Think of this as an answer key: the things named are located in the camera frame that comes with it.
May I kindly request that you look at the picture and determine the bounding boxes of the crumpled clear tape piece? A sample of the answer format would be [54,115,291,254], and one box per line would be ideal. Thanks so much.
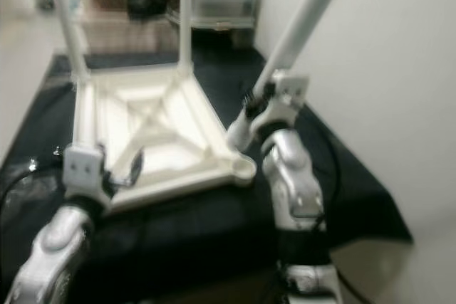
[28,147,65,177]

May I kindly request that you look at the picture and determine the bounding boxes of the clear lidded plastic container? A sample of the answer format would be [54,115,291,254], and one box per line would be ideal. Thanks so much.
[167,0,257,27]

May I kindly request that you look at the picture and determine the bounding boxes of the black tablecloth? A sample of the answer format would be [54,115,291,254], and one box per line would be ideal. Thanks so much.
[0,48,414,304]

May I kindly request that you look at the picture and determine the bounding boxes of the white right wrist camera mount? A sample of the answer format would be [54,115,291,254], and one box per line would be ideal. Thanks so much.
[256,69,311,134]

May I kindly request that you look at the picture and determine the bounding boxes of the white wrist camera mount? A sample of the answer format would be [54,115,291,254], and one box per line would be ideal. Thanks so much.
[256,69,311,134]
[63,144,108,199]

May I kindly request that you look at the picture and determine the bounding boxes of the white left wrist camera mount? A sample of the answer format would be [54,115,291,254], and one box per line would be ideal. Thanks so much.
[63,144,108,199]

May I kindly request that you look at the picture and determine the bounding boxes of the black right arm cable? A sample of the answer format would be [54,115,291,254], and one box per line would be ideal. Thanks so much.
[313,126,378,304]

